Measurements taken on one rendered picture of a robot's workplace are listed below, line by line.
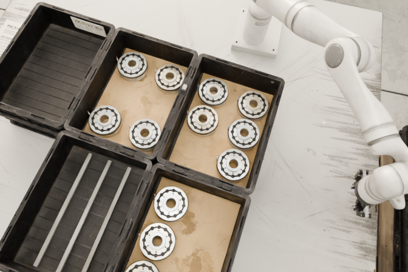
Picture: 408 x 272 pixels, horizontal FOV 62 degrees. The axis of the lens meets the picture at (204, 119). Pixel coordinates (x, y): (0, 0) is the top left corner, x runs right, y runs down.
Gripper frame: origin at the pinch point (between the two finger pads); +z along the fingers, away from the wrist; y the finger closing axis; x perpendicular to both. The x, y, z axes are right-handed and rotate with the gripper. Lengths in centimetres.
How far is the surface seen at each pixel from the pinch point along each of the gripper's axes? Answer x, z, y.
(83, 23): -94, -15, -50
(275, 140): -23.7, 13.6, -20.7
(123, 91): -78, -7, -29
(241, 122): -36.2, -4.3, -20.8
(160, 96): -65, -5, -28
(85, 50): -94, -8, -44
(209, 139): -46.6, -3.0, -14.4
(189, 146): -53, -4, -11
